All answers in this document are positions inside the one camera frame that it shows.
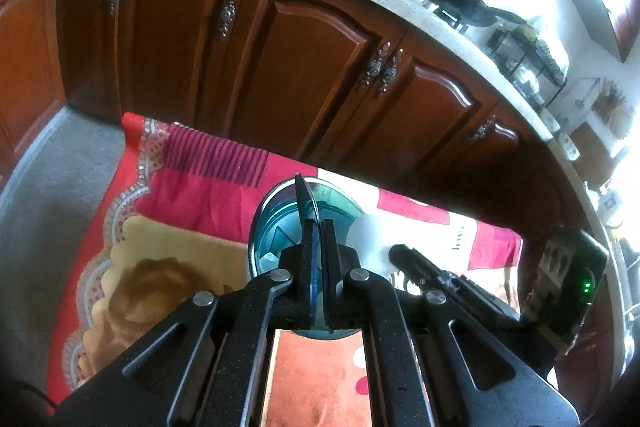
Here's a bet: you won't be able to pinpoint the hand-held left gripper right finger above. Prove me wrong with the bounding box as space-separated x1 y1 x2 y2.
321 219 581 427

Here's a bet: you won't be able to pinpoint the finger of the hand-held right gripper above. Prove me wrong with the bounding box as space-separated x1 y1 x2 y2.
389 244 453 295

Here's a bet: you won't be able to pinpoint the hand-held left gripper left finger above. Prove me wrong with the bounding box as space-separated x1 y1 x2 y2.
50 219 321 427

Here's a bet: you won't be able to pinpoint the white enamel cup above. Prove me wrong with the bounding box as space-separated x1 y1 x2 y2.
247 174 401 340

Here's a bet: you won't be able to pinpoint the printed blanket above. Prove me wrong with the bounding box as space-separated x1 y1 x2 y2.
45 112 526 427

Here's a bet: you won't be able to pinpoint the brown wooden cabinet door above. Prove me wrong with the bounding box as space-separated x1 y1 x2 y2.
227 0 406 180
0 0 68 172
415 102 556 228
325 34 503 202
120 0 253 152

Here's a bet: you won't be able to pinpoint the brown cutting board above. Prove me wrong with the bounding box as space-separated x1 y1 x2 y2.
570 122 622 188

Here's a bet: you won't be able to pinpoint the utensil holder with chopsticks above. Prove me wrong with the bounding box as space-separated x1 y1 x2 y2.
591 79 632 130

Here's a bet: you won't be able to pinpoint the black stove burner grate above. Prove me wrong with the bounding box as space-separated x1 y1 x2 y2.
425 0 471 32

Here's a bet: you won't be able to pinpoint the chopsticks in cup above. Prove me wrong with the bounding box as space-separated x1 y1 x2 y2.
56 0 126 122

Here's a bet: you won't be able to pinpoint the black wire dish rack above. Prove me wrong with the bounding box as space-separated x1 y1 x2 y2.
484 17 572 108

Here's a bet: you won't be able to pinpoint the black cable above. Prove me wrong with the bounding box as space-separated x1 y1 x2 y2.
0 379 62 414

